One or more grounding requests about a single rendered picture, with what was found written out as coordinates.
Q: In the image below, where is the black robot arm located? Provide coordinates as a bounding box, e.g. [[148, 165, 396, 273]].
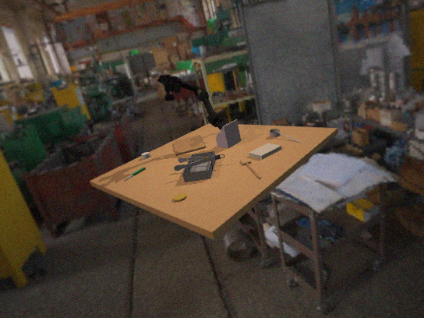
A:
[[169, 76, 226, 130]]

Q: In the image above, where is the grey long-handled saucepan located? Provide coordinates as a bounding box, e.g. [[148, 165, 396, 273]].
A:
[[270, 129, 301, 143]]

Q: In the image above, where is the grey metal roasting tin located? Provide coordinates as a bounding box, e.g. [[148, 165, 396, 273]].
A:
[[182, 151, 216, 182]]

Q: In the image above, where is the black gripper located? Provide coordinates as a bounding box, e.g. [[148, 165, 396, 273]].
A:
[[161, 75, 174, 101]]

